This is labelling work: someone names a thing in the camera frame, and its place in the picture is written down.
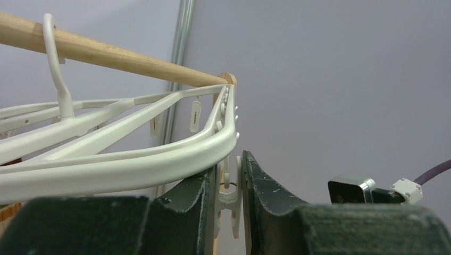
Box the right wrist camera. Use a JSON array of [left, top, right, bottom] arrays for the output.
[[328, 175, 376, 203]]

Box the white clip hanger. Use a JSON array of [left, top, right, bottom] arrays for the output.
[[1, 12, 239, 233]]

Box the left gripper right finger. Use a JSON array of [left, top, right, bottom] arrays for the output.
[[241, 151, 450, 254]]

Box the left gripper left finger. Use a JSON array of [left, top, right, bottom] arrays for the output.
[[1, 167, 216, 254]]

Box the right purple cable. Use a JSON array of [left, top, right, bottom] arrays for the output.
[[390, 159, 451, 205]]

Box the wooden hanger stand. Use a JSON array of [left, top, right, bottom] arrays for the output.
[[1, 13, 241, 254]]

